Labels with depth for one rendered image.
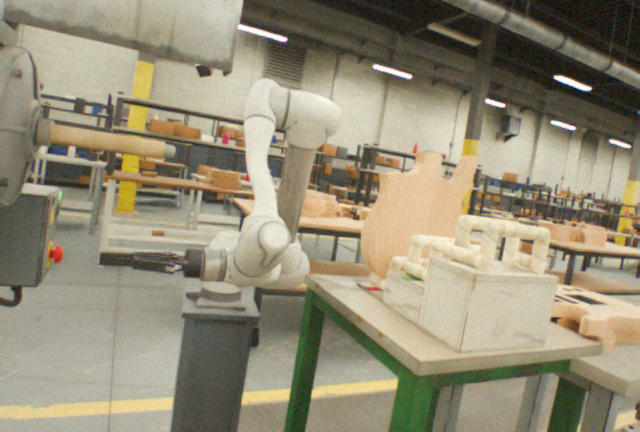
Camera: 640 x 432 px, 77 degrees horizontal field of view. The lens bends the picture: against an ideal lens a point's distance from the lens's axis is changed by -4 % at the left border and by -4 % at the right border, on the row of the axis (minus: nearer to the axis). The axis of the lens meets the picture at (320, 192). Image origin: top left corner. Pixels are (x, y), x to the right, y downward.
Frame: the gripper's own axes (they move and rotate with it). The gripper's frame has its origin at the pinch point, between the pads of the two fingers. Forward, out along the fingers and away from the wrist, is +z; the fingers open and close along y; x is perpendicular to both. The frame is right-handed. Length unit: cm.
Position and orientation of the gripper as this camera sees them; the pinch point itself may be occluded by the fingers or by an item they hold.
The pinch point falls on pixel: (115, 259)
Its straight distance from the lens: 111.4
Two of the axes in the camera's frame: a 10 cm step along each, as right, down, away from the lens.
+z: -9.0, -1.2, -4.2
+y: -4.1, -1.2, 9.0
